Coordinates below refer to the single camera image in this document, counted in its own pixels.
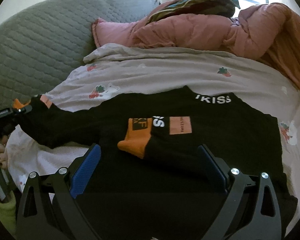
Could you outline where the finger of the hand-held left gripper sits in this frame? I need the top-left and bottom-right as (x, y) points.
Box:
(11, 104), (33, 117)

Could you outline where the pink pillow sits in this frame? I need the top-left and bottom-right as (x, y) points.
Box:
(91, 17), (152, 48)

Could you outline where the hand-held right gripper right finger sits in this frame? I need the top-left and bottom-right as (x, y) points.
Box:
(197, 144), (283, 240)

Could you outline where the pink puffy duvet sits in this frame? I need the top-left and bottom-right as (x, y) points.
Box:
(130, 0), (300, 92)

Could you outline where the dark striped pillow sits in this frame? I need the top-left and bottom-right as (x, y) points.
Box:
(144, 0), (242, 26)

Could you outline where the person's left forearm green sleeve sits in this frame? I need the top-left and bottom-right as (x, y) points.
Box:
(0, 191), (17, 234)

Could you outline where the strawberry print bed sheet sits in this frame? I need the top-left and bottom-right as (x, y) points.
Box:
(4, 42), (300, 230)

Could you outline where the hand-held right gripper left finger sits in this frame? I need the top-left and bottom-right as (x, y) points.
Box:
(15, 144), (108, 240)

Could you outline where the grey quilted cover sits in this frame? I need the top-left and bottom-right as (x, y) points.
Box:
(0, 0), (162, 122)

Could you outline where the black sweater with orange cuffs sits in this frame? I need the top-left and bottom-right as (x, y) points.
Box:
(12, 85), (298, 240)

